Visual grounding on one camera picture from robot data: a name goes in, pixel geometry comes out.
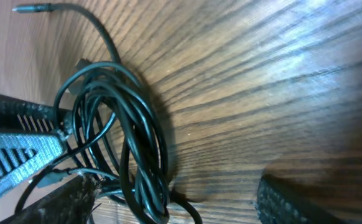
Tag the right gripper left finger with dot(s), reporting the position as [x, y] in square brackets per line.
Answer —
[69, 204]

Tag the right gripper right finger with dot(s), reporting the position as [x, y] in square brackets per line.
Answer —
[278, 203]

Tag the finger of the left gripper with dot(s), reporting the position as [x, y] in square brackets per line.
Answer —
[31, 117]
[24, 153]

